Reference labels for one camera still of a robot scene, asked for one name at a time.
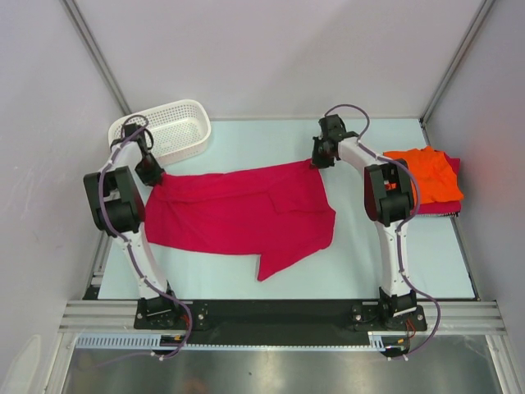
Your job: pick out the magenta t shirt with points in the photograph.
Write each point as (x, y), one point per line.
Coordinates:
(279, 213)
(447, 207)

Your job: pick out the magenta folded t shirt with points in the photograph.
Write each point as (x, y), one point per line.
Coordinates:
(447, 207)

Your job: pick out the aluminium right corner post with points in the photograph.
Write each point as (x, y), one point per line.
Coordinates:
(468, 39)

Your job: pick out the white slotted cable duct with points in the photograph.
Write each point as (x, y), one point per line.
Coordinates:
(115, 341)

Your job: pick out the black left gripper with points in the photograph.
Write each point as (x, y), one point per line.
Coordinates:
(154, 177)

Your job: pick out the white perforated plastic basket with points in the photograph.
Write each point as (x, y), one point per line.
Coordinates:
(180, 130)

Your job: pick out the aluminium left corner post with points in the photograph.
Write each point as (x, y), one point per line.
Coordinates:
(87, 37)

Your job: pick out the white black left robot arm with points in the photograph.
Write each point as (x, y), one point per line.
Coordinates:
(118, 209)

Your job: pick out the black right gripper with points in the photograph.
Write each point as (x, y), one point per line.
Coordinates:
(317, 161)

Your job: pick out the aluminium front frame rail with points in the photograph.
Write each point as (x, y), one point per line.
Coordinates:
(462, 317)

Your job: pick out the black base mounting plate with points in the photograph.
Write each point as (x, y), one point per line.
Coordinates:
(281, 322)

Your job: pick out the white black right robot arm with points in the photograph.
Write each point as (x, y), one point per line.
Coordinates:
(388, 202)

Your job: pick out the aluminium corner post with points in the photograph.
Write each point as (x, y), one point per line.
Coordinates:
(468, 39)
(87, 37)

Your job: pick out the orange t shirt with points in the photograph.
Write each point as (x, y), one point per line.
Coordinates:
(414, 159)

